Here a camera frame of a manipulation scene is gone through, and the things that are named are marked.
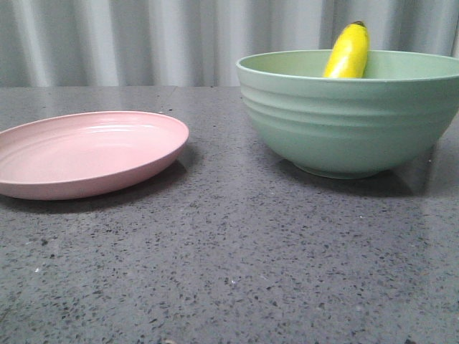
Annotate yellow banana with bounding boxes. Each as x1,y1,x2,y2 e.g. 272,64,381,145
323,21,369,78

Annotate green ribbed bowl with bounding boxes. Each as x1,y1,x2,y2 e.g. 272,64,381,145
237,49,458,179

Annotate pink plate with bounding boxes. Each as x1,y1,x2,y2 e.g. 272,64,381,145
1,111,189,201

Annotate white curtain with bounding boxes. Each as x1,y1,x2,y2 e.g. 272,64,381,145
1,1,458,87

